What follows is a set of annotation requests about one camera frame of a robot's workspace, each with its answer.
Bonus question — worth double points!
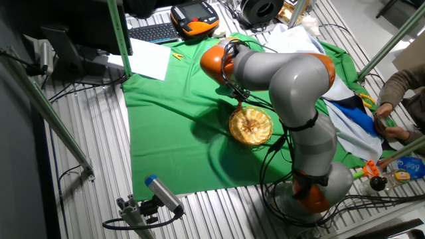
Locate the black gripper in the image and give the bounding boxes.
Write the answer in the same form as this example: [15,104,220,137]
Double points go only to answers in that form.
[232,86,250,103]

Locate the brown sleeved right forearm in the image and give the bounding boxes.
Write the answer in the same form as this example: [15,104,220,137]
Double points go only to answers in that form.
[378,62,425,109]

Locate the brown sleeved left forearm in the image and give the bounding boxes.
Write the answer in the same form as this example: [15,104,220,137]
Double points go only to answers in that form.
[403,127,425,145]

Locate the bystander right hand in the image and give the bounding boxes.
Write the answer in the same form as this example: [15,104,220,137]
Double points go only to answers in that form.
[375,102,394,118]

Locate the bystander left hand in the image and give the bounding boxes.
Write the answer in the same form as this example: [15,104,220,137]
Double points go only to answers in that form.
[381,125,411,141]

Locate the large round wicker basket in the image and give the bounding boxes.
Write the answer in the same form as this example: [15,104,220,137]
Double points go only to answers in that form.
[228,106,274,146]

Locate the white cloth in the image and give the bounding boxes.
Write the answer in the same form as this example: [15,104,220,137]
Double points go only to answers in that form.
[264,23,384,163]

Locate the green cloth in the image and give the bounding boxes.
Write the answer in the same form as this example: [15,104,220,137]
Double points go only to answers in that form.
[121,32,398,202]

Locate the orange black teach pendant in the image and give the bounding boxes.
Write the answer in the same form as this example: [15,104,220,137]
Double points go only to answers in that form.
[170,0,220,37]

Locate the golden brown packet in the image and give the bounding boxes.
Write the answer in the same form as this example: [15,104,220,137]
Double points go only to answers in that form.
[277,1,296,24]

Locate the white crumpled tissue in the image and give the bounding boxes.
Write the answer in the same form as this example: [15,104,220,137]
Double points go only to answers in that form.
[300,15,321,37]

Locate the white paper sheet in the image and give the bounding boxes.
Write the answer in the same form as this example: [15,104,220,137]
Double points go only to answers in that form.
[106,37,172,82]

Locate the black keyboard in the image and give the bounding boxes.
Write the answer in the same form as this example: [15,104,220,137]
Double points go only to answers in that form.
[127,22,180,45]

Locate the blue and navy cloth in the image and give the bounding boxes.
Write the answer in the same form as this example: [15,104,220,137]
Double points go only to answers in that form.
[327,96,379,137]

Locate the orange green plastic toy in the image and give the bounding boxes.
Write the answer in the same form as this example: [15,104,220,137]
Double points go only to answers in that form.
[352,160,381,180]

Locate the black office chair base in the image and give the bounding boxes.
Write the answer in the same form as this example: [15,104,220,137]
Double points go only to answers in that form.
[375,0,425,19]

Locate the black computer monitor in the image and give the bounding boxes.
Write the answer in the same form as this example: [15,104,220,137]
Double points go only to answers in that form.
[16,0,133,86]

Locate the brown cardboard sheet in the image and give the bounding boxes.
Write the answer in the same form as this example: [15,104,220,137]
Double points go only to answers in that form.
[391,33,425,72]

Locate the clear bottle with black cap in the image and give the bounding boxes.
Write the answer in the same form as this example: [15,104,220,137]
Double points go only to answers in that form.
[358,168,412,197]

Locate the blue plastic bag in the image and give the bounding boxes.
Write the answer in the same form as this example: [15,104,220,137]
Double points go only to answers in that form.
[394,155,425,180]

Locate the aluminium frame post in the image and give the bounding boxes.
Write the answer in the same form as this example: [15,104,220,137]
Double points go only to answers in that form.
[106,0,133,80]
[357,1,425,82]
[0,46,96,182]
[377,135,425,169]
[288,0,307,28]

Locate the silver camera with blue cap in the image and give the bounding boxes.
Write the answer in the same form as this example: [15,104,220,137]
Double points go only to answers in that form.
[144,174,185,216]

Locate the yellow handled pliers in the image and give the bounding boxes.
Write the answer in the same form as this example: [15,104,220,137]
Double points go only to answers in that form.
[358,92,377,109]

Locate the aluminium camera mount profile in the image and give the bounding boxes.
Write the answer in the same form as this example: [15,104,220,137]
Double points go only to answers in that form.
[116,195,157,239]

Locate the black camera cable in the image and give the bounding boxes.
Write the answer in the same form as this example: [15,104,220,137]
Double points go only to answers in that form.
[102,210,183,231]

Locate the silver depth camera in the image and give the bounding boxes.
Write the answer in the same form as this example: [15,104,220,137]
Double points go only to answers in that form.
[39,41,54,76]

